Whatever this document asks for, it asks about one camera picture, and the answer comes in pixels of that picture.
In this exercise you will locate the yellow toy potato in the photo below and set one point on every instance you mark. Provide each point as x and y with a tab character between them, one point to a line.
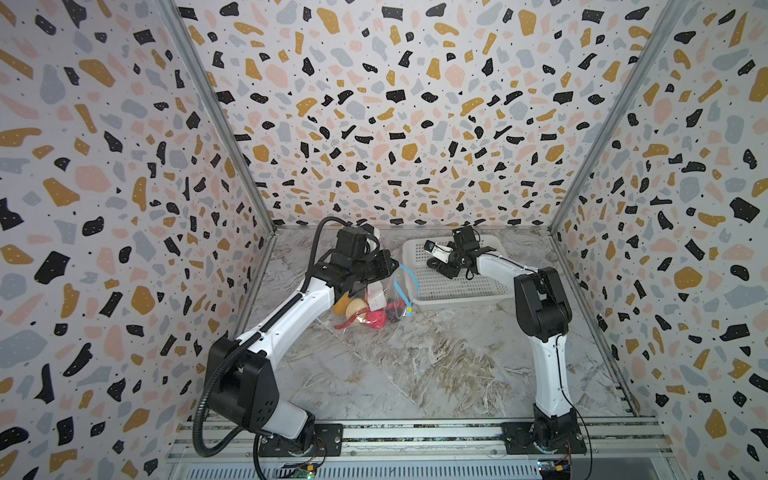
340	307

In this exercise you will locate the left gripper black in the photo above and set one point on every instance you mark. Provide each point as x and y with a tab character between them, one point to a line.
381	257

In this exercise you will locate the clear zip top bag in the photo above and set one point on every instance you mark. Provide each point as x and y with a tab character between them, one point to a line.
403	285

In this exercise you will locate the cream toy garlic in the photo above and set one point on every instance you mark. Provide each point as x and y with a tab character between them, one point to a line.
357	310

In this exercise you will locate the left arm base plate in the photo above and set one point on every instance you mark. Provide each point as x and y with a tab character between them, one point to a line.
312	441

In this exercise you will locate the pink toy fruit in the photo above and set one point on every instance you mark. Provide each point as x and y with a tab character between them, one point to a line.
377	319

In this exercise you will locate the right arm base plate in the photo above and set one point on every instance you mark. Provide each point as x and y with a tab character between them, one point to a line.
525	438

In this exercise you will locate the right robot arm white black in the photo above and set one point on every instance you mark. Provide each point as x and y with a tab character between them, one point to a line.
543	314

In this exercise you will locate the white plastic basket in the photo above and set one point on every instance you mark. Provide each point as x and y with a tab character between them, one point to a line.
429	290

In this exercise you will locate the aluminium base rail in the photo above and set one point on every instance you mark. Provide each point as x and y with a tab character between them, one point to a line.
607	448

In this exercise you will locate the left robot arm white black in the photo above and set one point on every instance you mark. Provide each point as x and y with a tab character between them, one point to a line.
240	382

